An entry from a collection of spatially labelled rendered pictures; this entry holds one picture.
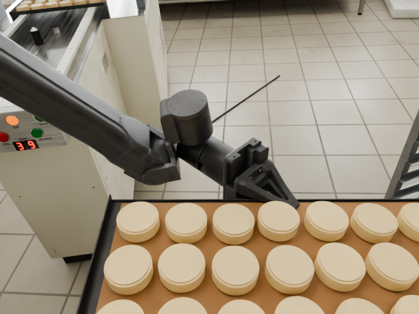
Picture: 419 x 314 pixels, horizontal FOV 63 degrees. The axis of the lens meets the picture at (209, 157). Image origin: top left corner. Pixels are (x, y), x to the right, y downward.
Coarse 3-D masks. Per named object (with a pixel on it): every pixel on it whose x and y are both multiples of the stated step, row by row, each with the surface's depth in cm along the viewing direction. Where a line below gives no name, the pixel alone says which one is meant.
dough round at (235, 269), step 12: (228, 252) 37; (240, 252) 37; (216, 264) 36; (228, 264) 36; (240, 264) 36; (252, 264) 36; (216, 276) 35; (228, 276) 35; (240, 276) 35; (252, 276) 35; (228, 288) 34; (240, 288) 34; (252, 288) 35
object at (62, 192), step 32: (32, 32) 129; (64, 32) 141; (96, 32) 139; (96, 64) 132; (96, 96) 126; (0, 160) 110; (32, 160) 111; (64, 160) 113; (96, 160) 117; (32, 192) 120; (64, 192) 122; (96, 192) 124; (128, 192) 161; (32, 224) 131; (64, 224) 133; (96, 224) 135; (64, 256) 147
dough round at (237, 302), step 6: (234, 300) 33; (240, 300) 33; (246, 300) 33; (228, 306) 32; (234, 306) 32; (240, 306) 32; (246, 306) 32; (252, 306) 32; (258, 306) 33; (222, 312) 32; (228, 312) 32; (234, 312) 32; (240, 312) 32; (246, 312) 32; (252, 312) 32; (258, 312) 32
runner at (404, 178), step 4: (408, 172) 122; (412, 172) 123; (416, 172) 124; (400, 176) 123; (404, 176) 123; (408, 176) 124; (412, 176) 124; (416, 176) 124; (400, 180) 123; (404, 180) 123; (408, 180) 123; (412, 180) 123; (416, 180) 123; (404, 184) 122
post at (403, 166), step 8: (416, 120) 109; (416, 128) 110; (408, 136) 114; (416, 136) 111; (408, 144) 115; (416, 144) 114; (408, 152) 116; (400, 160) 120; (400, 168) 122; (408, 168) 121; (392, 176) 127; (392, 184) 128; (400, 184) 126; (392, 192) 129
